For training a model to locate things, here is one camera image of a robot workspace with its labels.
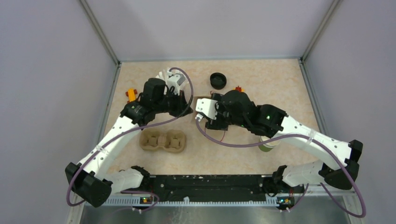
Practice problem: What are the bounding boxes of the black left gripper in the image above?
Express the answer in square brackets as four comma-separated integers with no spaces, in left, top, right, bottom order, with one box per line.
[154,88,193,118]

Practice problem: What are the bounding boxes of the beige pink cake bag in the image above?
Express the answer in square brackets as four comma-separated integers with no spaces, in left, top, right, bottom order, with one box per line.
[194,97,226,145]

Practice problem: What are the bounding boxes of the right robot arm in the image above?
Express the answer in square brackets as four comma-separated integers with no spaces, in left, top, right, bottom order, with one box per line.
[196,90,363,192]

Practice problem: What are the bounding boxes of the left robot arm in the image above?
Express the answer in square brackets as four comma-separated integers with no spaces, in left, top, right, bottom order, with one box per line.
[65,78,194,208]

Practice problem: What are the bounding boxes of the red green toy car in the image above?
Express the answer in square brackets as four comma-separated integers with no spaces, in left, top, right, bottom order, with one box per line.
[234,86,244,92]

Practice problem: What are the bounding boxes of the white wrapped straws bundle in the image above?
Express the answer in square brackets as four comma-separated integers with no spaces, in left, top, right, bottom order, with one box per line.
[156,68,186,90]

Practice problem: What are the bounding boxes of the brown cardboard cup carrier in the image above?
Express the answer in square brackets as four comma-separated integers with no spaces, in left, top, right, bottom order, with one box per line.
[139,128,187,154]

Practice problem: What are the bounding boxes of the orange red toy car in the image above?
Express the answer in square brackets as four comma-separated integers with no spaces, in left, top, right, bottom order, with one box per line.
[125,88,138,103]

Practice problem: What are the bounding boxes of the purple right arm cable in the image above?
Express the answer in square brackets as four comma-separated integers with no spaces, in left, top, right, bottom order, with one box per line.
[195,117,367,218]

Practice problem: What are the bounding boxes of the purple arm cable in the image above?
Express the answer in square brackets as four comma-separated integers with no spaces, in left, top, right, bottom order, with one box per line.
[195,117,367,218]
[65,67,195,212]

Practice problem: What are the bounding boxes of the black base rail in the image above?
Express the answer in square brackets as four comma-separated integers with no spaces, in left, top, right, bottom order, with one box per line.
[137,175,304,202]

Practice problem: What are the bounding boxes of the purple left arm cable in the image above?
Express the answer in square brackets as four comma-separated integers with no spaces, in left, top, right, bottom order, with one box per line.
[65,67,195,212]

